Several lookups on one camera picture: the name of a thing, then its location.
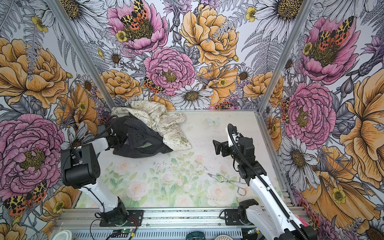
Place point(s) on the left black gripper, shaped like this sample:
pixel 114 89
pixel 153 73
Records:
pixel 124 138

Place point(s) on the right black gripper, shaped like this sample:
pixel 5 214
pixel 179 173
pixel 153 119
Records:
pixel 225 145

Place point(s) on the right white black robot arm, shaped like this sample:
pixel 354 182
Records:
pixel 269 213

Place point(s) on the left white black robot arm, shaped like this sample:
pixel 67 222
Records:
pixel 81 170

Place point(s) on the black cloth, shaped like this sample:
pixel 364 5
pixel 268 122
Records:
pixel 141 141

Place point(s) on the cream patterned cloth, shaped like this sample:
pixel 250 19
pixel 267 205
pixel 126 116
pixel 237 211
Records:
pixel 155 116

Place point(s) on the white round mesh object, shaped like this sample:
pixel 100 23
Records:
pixel 223 237

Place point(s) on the green circuit board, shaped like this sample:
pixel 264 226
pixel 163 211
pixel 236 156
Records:
pixel 123 233

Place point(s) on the dark teal round object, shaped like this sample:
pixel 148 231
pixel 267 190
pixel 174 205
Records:
pixel 196 236

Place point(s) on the white round lid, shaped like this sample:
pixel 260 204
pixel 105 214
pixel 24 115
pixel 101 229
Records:
pixel 63 235

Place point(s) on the metal wire tongs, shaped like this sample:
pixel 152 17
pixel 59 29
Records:
pixel 242 191

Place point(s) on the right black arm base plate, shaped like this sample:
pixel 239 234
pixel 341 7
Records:
pixel 232 218

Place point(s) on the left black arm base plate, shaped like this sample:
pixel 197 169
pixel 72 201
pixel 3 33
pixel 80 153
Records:
pixel 115 218

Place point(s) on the aluminium front rail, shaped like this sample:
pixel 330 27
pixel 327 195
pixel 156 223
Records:
pixel 153 218

